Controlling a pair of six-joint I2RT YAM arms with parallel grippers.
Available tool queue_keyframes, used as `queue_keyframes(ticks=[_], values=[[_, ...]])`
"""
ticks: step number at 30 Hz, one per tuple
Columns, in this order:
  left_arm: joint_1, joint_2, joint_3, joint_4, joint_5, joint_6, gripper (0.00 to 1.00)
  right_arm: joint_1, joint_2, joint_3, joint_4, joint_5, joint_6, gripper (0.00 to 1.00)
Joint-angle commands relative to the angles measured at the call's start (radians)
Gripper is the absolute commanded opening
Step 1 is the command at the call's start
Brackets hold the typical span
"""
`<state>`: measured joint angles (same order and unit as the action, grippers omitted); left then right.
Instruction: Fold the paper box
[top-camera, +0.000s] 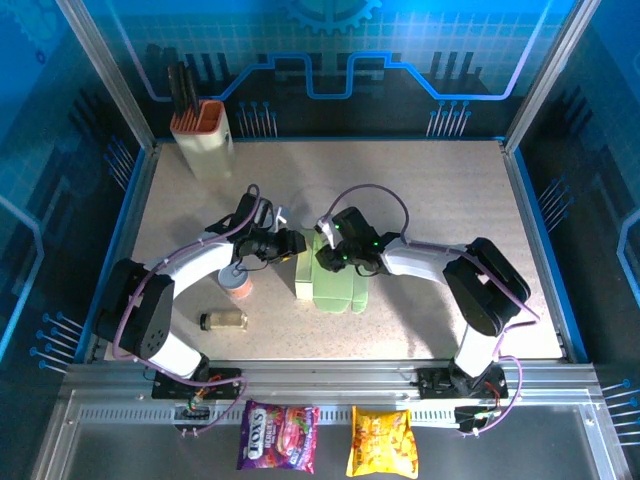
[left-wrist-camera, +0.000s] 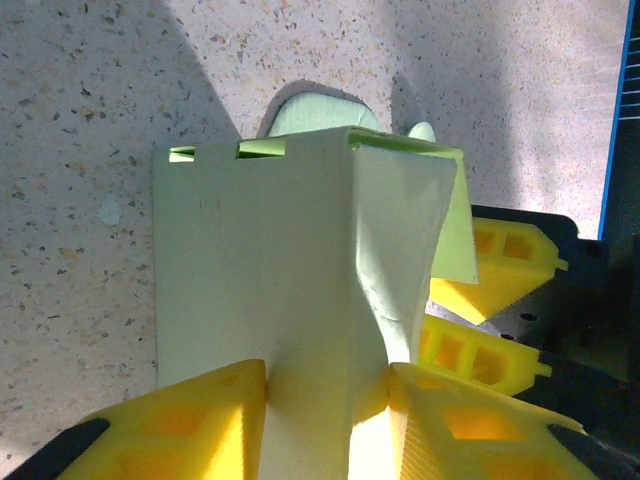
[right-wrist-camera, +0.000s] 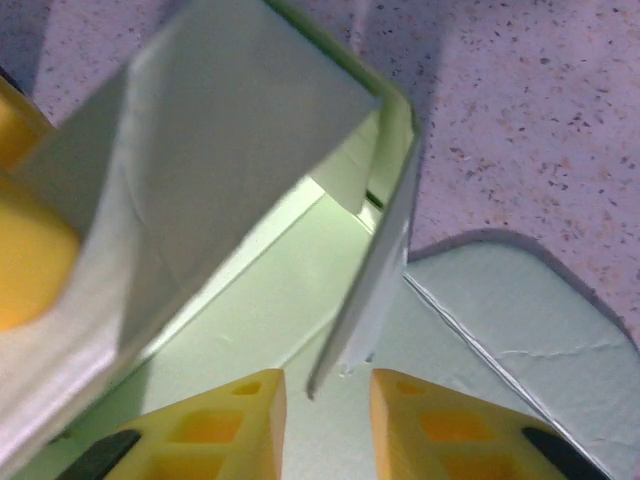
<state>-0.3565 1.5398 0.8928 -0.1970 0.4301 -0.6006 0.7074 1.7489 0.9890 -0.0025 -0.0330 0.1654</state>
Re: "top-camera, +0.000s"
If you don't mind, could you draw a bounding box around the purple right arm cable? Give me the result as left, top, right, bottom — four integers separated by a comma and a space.
327, 183, 541, 439

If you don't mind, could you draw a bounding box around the aluminium frame post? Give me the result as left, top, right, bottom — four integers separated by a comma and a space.
502, 0, 604, 151
53, 0, 159, 151

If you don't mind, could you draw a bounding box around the purple Fox's candy bag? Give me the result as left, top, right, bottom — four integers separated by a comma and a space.
236, 398, 321, 475

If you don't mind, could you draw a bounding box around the aluminium side rail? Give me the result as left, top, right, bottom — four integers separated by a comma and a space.
82, 144, 161, 364
502, 142, 576, 361

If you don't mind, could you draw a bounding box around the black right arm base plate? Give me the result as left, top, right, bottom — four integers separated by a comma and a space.
417, 367, 509, 400

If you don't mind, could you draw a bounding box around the black knife handle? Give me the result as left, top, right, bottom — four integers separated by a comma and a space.
177, 62, 191, 115
168, 64, 181, 117
186, 67, 201, 114

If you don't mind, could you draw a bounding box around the beige knife block orange top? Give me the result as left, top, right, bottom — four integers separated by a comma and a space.
169, 99, 235, 182

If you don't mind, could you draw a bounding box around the aluminium frame rail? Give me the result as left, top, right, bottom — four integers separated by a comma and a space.
62, 359, 601, 401

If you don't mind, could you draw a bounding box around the yellow snack bag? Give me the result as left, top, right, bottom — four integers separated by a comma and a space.
345, 405, 419, 480

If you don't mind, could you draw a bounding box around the pink tin can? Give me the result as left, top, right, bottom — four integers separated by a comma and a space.
217, 263, 254, 300

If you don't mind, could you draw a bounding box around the glass spice jar black cap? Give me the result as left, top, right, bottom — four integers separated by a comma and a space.
199, 309, 250, 332

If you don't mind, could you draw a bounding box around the small circuit board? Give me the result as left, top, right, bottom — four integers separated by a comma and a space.
454, 405, 501, 432
182, 392, 211, 419

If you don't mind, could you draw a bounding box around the green paper box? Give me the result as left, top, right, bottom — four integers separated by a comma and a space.
294, 228, 370, 315

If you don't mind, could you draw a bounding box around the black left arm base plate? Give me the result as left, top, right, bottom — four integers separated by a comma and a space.
151, 367, 244, 400

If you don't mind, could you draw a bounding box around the slotted aluminium cable duct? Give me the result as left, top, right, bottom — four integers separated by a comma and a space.
77, 405, 464, 425

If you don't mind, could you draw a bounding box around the grey metal shelf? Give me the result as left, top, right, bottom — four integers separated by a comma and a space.
29, 389, 631, 480

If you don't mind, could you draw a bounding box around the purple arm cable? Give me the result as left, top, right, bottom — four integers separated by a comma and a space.
327, 183, 541, 439
112, 183, 264, 437

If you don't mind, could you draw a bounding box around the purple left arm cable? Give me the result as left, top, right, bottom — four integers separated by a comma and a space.
112, 183, 264, 437

